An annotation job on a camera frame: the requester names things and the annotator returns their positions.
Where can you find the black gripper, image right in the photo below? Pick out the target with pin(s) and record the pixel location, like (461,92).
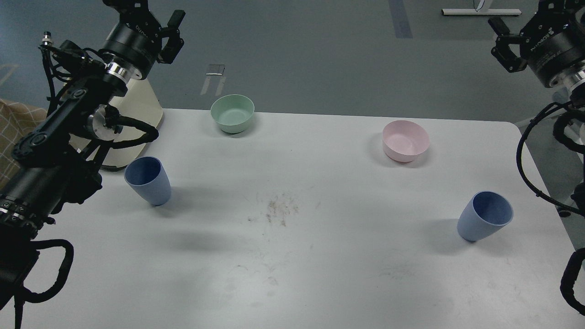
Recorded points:
(551,44)

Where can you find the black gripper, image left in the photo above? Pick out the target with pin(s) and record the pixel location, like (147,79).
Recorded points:
(139,40)

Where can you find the blue cup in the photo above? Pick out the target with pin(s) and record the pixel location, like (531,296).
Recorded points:
(486,213)
(148,178)

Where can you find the beige checked cloth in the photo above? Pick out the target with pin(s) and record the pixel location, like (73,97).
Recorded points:
(16,120)

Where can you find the white stand base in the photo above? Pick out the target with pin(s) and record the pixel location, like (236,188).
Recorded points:
(482,8)

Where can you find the white chair frame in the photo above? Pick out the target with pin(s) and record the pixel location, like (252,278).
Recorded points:
(560,168)

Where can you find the pink bowl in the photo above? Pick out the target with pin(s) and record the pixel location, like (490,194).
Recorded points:
(404,141)

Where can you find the green bowl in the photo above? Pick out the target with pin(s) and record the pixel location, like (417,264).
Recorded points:
(233,113)

